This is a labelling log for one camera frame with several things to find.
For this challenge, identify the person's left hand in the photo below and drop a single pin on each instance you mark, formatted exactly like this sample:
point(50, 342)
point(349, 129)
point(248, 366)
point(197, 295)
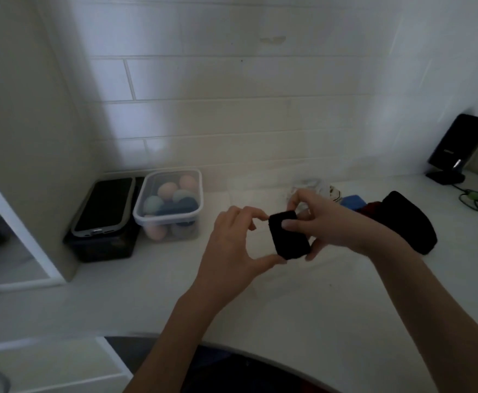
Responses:
point(226, 257)

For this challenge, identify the person's right hand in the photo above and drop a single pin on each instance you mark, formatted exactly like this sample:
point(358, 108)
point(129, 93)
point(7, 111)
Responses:
point(337, 225)

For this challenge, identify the person's right thumb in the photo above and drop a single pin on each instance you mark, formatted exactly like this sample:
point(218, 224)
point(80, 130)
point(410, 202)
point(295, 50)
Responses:
point(297, 225)

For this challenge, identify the person's left thumb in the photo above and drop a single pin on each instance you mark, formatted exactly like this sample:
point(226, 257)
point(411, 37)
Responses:
point(266, 263)

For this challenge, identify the black cloth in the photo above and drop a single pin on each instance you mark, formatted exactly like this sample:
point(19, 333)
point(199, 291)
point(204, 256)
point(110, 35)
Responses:
point(290, 237)

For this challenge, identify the person's left forearm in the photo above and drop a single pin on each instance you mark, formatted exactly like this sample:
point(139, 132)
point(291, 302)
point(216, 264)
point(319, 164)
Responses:
point(173, 343)

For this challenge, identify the person's right forearm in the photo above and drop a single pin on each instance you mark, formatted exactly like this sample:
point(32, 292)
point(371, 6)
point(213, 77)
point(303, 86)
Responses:
point(435, 323)

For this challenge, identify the blue cloth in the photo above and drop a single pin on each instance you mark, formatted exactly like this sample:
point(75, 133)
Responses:
point(352, 201)

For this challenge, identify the red cloth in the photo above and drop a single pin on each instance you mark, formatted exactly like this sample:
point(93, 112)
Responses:
point(372, 209)

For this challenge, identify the clear plastic lidded container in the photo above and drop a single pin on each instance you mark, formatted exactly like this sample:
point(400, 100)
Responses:
point(169, 208)

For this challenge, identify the pile of pastel makeup sponges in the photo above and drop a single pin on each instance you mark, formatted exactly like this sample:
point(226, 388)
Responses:
point(170, 204)

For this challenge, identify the black fabric pouch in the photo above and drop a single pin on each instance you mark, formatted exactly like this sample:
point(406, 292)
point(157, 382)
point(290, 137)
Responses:
point(411, 220)

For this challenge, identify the person's dark clothing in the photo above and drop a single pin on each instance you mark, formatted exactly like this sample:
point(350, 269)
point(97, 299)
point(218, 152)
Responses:
point(222, 370)

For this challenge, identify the black storage box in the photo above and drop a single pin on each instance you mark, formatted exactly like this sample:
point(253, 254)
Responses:
point(104, 245)

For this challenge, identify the smartphone in grey case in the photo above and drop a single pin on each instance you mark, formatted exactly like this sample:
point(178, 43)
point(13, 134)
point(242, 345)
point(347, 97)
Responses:
point(102, 206)

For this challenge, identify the black device on stand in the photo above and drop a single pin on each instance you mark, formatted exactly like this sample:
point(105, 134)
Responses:
point(458, 145)

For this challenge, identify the white framed mirror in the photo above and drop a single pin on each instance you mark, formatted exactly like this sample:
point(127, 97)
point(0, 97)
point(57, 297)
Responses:
point(5, 249)

